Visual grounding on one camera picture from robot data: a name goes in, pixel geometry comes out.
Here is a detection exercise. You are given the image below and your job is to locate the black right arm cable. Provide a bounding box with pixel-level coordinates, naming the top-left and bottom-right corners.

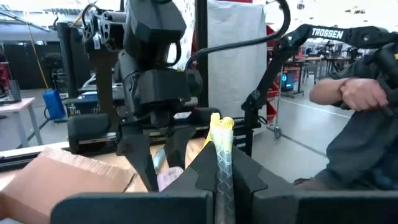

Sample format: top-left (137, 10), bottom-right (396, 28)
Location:
top-left (185, 0), bottom-right (292, 71)

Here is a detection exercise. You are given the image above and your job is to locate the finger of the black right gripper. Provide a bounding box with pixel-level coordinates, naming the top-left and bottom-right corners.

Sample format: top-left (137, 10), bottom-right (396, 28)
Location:
top-left (116, 124), bottom-right (160, 193)
top-left (164, 125), bottom-right (197, 171)

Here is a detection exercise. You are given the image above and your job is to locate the mesh pouch with yellow trim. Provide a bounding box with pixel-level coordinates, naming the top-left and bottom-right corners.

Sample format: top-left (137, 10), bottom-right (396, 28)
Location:
top-left (203, 112), bottom-right (236, 224)

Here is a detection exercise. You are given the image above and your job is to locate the grey metal utility knife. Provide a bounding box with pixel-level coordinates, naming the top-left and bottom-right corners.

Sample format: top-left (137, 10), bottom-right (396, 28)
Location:
top-left (153, 147), bottom-right (167, 175)

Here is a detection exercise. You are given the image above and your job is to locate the person's hand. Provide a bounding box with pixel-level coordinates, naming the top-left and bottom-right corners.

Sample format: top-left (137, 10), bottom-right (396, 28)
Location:
top-left (338, 77), bottom-right (389, 112)

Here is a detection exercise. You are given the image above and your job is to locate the black metal rig frame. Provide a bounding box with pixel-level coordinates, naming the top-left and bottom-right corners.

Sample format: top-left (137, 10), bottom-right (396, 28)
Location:
top-left (0, 0), bottom-right (268, 172)

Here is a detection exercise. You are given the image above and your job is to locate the light grey table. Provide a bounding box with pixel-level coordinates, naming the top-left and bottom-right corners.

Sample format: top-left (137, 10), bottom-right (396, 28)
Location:
top-left (0, 97), bottom-right (44, 149)

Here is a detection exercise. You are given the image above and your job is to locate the brown cardboard box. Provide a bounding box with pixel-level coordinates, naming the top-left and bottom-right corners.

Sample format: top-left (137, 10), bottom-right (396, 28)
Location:
top-left (0, 147), bottom-right (139, 224)

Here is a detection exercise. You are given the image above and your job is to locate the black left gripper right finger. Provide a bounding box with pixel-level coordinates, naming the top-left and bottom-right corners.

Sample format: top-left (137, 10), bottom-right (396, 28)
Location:
top-left (231, 145), bottom-right (398, 224)

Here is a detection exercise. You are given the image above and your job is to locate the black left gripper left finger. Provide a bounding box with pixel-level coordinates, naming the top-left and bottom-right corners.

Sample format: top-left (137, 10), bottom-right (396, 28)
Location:
top-left (50, 141), bottom-right (218, 224)

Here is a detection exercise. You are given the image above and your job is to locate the person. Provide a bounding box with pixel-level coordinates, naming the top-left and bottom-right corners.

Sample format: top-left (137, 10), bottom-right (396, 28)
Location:
top-left (294, 42), bottom-right (398, 192)

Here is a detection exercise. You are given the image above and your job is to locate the pink card pack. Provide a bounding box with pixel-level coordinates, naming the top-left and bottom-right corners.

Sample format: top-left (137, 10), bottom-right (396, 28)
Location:
top-left (156, 166), bottom-right (185, 192)

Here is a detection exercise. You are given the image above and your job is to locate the white rolling partition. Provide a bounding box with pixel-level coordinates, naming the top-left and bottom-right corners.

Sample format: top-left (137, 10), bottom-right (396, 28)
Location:
top-left (206, 0), bottom-right (269, 121)

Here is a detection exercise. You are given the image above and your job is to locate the blue container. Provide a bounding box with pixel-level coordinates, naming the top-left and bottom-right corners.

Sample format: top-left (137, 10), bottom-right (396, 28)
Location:
top-left (42, 89), bottom-right (67, 121)

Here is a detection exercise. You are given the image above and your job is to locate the person's forearm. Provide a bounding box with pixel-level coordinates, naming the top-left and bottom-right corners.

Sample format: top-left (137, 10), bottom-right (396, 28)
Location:
top-left (308, 77), bottom-right (346, 106)

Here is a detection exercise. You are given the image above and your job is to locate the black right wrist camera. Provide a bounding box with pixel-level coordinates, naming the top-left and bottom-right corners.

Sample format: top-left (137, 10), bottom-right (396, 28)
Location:
top-left (123, 0), bottom-right (188, 70)

